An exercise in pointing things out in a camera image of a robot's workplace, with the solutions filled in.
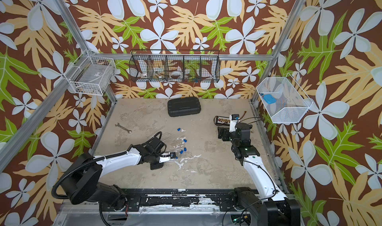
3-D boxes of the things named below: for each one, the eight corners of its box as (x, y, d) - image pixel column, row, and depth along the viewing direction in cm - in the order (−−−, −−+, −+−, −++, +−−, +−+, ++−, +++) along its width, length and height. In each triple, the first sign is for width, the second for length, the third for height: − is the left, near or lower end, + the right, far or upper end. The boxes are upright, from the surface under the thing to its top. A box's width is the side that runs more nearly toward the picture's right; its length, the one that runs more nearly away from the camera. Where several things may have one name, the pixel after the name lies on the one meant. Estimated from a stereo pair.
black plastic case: (167, 118, 110) (166, 113, 106) (169, 102, 121) (168, 97, 116) (200, 118, 110) (200, 113, 106) (199, 102, 121) (200, 97, 116)
